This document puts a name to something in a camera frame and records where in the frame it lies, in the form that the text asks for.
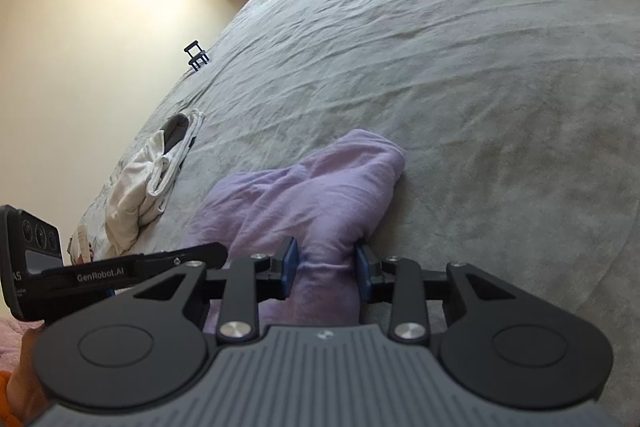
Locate left hand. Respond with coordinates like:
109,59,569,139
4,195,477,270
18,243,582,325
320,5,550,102
6,325,49,426

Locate grey bed sheet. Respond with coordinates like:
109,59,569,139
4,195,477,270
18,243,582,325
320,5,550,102
74,0,640,408

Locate white folded clothes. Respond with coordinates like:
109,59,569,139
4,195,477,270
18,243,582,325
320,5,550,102
104,108,204,256

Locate purple garment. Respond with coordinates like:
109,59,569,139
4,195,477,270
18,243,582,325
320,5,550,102
181,129,405,326

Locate small black stand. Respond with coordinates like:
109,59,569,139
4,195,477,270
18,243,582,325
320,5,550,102
183,40,209,72

